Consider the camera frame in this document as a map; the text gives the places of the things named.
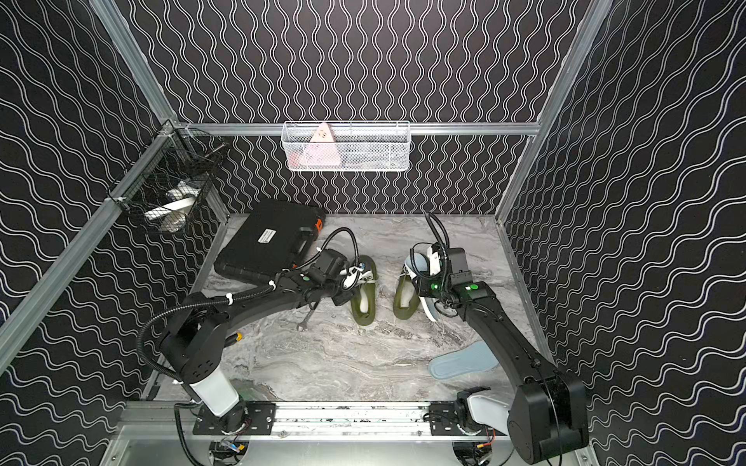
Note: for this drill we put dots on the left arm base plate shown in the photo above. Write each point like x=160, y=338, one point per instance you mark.
x=246, y=418

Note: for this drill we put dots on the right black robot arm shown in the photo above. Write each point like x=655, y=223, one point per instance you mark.
x=547, y=415

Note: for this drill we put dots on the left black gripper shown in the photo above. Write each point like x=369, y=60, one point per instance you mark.
x=344, y=290

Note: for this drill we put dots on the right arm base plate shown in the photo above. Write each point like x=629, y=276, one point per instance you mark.
x=451, y=418

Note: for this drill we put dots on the silver wrench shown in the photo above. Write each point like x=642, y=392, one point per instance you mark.
x=303, y=325

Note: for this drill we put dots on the black wire basket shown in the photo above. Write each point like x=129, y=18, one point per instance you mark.
x=191, y=155

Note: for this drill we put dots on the pink triangle card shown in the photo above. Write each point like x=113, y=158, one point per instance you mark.
x=320, y=152

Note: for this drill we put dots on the olive green shoe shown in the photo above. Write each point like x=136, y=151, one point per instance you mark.
x=363, y=303
x=406, y=300

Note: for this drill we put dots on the light blue insole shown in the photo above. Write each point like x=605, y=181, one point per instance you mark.
x=417, y=267
x=477, y=357

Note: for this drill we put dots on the white wire basket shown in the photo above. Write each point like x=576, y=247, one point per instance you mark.
x=365, y=145

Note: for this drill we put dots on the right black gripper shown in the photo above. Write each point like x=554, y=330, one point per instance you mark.
x=422, y=284

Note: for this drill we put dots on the white items in black basket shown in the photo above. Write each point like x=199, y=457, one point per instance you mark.
x=171, y=216

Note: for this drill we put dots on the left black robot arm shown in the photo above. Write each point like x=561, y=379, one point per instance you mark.
x=186, y=342

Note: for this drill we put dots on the black tool case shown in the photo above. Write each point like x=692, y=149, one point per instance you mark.
x=276, y=235

